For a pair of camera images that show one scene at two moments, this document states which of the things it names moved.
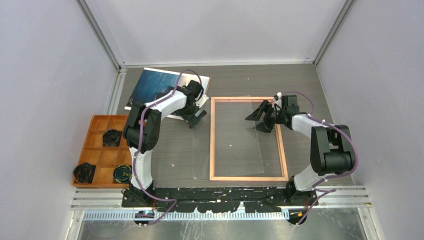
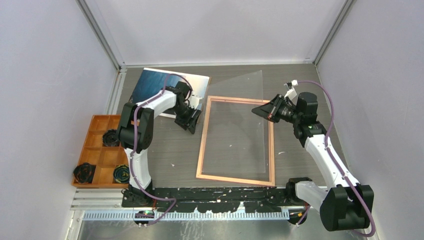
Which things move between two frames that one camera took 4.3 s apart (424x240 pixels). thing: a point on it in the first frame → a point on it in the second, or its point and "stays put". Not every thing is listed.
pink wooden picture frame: x=279 y=144 → x=203 y=140
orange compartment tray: x=105 y=158 stays put
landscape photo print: x=153 y=83 stays put
